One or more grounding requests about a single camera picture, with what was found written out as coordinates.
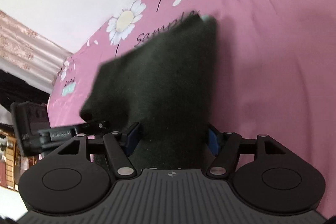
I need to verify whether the pink floral bed sheet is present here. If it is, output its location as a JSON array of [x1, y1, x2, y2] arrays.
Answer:
[[48, 0, 335, 217]]

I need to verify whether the pink patterned curtain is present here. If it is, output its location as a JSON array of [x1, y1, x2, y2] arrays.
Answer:
[[1, 12, 71, 94]]

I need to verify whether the black knit garment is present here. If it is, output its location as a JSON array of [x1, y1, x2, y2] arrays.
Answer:
[[80, 15, 217, 169]]

